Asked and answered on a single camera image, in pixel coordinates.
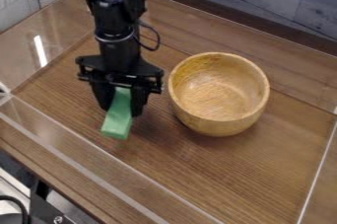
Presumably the black cable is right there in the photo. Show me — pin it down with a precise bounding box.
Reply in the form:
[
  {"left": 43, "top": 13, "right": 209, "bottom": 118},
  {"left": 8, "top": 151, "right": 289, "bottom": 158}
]
[{"left": 0, "top": 194, "right": 31, "bottom": 224}]

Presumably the round wooden bowl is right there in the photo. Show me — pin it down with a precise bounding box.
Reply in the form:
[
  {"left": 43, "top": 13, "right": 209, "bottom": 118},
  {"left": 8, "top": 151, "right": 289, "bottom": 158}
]
[{"left": 168, "top": 51, "right": 272, "bottom": 137}]

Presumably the green rectangular stick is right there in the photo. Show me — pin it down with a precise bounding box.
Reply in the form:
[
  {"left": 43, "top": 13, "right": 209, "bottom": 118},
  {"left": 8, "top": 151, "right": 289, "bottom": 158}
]
[{"left": 102, "top": 88, "right": 134, "bottom": 140}]

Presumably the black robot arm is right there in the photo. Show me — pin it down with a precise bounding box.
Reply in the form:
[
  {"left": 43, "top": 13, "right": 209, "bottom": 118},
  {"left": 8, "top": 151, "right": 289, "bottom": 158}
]
[{"left": 75, "top": 0, "right": 165, "bottom": 116}]

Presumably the clear acrylic front wall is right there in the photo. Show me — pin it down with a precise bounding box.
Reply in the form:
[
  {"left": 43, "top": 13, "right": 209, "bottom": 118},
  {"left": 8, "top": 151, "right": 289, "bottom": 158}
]
[{"left": 0, "top": 94, "right": 224, "bottom": 224}]

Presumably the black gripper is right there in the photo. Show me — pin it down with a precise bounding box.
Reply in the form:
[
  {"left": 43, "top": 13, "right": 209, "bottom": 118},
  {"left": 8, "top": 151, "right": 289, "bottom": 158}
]
[{"left": 75, "top": 35, "right": 164, "bottom": 117}]

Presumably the black table leg bracket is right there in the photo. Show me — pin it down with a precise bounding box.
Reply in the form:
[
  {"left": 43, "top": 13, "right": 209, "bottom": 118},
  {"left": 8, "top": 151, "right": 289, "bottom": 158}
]
[{"left": 30, "top": 180, "right": 72, "bottom": 224}]

